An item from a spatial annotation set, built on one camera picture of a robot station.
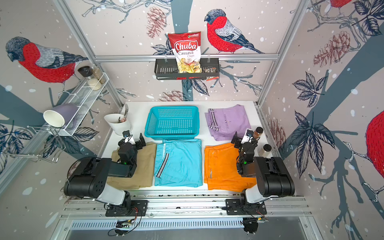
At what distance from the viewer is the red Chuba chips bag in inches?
31.9

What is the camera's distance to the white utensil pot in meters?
0.94

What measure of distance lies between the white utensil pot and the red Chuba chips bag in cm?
51
